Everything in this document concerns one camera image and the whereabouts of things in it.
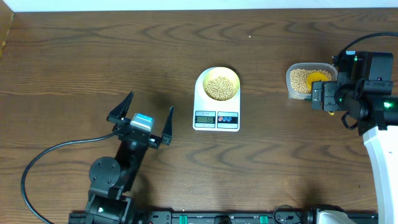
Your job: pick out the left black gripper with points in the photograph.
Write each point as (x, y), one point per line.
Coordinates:
(119, 116)

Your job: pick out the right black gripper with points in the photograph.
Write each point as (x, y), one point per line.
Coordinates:
(328, 89)

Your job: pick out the yellow measuring scoop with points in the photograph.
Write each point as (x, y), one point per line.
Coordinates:
(315, 77)

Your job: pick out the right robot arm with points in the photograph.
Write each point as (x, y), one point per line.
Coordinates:
(363, 92)

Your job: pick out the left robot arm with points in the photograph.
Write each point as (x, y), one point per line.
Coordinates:
(111, 177)

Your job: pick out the white digital kitchen scale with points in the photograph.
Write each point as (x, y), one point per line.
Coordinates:
(213, 115)

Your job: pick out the soybeans in bowl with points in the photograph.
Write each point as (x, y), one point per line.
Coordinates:
(220, 89)

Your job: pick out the yellow plastic bowl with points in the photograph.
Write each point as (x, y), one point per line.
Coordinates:
(222, 72)

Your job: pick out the clear plastic container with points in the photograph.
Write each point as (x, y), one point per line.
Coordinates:
(308, 66)

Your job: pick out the soybeans in container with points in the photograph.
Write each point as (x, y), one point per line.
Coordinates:
(298, 78)

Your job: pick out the wooden side panel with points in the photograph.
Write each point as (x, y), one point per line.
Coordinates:
(6, 18)

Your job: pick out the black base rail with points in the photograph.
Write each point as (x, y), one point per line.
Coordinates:
(164, 217)

